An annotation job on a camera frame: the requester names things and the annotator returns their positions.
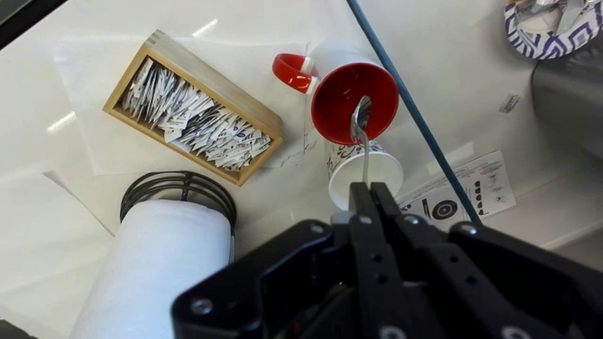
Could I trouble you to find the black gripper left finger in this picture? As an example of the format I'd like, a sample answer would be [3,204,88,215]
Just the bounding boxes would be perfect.
[346,181,410,339]

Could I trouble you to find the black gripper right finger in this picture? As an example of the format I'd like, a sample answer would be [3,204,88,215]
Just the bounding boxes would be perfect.
[370,183,549,339]

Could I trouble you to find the silver metal spoon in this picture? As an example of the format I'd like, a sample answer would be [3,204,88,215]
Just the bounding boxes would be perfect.
[348,95,374,191]

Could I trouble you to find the white paper cup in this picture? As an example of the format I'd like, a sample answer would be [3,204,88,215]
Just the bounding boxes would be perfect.
[327,147,404,213]

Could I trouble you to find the printed target card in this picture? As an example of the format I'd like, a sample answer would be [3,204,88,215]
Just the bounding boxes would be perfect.
[397,149,517,225]

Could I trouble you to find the red ceramic mug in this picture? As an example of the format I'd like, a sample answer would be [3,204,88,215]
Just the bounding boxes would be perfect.
[271,51,401,149]

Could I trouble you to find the white paper towel roll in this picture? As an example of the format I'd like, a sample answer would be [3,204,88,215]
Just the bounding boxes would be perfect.
[67,198,235,339]

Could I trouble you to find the stainless steel container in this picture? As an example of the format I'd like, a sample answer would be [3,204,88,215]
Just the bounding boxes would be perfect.
[529,36,603,162]

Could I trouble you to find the white sugar packets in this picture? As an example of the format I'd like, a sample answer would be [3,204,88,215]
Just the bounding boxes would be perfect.
[118,57,272,174]

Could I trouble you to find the wooden packet box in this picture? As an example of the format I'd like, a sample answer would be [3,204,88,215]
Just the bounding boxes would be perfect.
[101,29,286,189]

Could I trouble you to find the blue patterned paper plate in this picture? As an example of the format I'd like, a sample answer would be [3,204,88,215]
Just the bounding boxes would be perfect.
[502,0,603,63]

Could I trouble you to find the dark power cable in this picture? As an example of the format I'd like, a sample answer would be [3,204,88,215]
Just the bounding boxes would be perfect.
[344,0,485,230]

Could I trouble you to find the black wire towel holder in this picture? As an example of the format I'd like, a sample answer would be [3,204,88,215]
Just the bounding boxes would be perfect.
[118,170,239,236]

